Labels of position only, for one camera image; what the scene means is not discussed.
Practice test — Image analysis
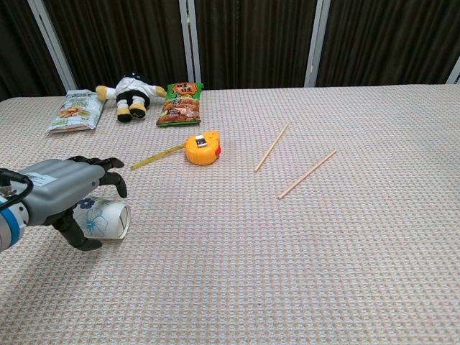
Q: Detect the green orange snack bag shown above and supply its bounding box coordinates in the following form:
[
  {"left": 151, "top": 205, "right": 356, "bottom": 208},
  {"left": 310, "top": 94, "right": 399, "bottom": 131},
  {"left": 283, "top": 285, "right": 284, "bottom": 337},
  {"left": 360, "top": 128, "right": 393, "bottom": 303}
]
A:
[{"left": 156, "top": 81, "right": 204, "bottom": 127}]

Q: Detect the black cable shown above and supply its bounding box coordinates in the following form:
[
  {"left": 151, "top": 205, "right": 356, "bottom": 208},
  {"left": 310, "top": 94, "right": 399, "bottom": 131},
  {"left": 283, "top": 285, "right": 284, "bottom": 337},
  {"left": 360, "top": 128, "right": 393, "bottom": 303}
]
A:
[{"left": 0, "top": 167, "right": 35, "bottom": 211}]

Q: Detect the white snack bag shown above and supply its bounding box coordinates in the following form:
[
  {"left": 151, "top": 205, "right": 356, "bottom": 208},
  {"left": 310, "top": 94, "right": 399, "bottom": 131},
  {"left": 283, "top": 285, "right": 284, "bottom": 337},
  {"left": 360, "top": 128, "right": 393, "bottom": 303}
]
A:
[{"left": 45, "top": 90, "right": 106, "bottom": 135}]

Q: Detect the white floral paper cup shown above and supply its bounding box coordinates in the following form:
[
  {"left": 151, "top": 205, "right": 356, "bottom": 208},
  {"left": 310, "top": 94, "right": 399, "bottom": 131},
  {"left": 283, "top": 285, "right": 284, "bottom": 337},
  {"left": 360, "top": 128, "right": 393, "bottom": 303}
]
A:
[{"left": 71, "top": 196, "right": 130, "bottom": 241}]

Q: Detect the dark curtain backdrop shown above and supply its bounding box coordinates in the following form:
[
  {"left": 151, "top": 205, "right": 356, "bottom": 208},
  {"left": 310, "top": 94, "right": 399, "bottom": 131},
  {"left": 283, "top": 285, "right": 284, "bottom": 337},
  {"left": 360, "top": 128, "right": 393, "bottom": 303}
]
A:
[{"left": 0, "top": 0, "right": 460, "bottom": 102}]

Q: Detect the beige woven tablecloth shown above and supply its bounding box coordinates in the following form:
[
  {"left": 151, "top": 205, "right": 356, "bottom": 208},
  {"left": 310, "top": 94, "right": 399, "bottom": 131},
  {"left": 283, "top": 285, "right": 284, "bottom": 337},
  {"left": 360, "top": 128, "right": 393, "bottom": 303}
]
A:
[{"left": 0, "top": 83, "right": 460, "bottom": 345}]

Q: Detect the orange tape measure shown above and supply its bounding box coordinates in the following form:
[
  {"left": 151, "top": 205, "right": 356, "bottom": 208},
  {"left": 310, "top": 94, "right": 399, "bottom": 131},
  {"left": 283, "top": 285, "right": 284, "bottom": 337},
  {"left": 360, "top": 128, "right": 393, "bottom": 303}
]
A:
[{"left": 129, "top": 129, "right": 222, "bottom": 171}]

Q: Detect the wooden chopstick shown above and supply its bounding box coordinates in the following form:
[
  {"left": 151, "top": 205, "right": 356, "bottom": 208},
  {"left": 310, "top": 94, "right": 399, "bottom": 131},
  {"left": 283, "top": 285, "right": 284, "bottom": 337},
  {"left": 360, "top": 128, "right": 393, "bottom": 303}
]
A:
[
  {"left": 277, "top": 149, "right": 337, "bottom": 200},
  {"left": 254, "top": 122, "right": 290, "bottom": 173}
]

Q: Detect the black white plush toy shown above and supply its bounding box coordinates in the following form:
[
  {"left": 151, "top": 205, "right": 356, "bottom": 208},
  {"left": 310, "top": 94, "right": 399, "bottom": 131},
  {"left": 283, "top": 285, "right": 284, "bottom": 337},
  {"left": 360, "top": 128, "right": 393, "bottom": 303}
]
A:
[{"left": 95, "top": 73, "right": 168, "bottom": 124}]

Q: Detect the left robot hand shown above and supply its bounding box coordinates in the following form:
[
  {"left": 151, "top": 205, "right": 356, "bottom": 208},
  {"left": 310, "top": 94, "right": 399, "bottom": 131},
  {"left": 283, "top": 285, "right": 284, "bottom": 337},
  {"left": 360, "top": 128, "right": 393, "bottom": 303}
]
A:
[{"left": 19, "top": 156, "right": 129, "bottom": 252}]

